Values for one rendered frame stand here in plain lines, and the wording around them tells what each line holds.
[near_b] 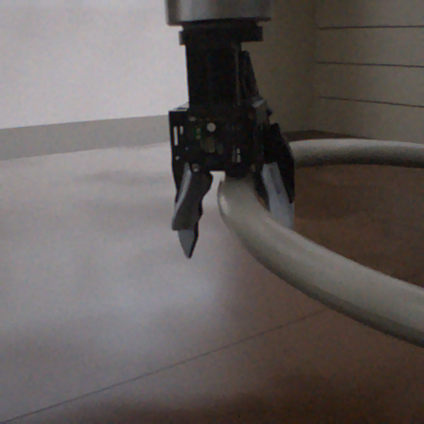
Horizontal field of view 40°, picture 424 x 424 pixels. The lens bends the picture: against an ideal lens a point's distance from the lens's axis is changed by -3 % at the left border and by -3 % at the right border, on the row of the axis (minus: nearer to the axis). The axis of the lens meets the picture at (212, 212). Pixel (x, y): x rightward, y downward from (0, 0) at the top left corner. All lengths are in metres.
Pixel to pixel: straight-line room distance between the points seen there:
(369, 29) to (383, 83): 0.76
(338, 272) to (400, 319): 0.04
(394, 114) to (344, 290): 7.75
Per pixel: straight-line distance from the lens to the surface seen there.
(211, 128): 0.47
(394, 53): 8.06
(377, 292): 0.32
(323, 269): 0.34
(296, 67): 8.71
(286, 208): 0.53
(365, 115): 8.35
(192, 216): 0.55
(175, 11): 0.48
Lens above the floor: 1.07
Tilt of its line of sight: 15 degrees down
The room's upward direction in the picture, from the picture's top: straight up
